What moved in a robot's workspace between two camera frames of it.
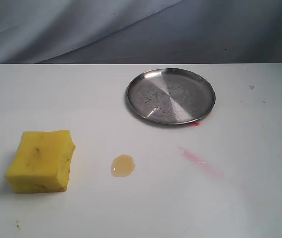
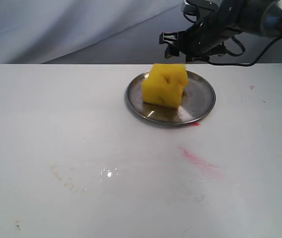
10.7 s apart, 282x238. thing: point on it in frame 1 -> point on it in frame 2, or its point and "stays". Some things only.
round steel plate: x=171 y=95 stays
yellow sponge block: x=42 y=162 -> x=165 y=85
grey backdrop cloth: x=140 y=31 stays
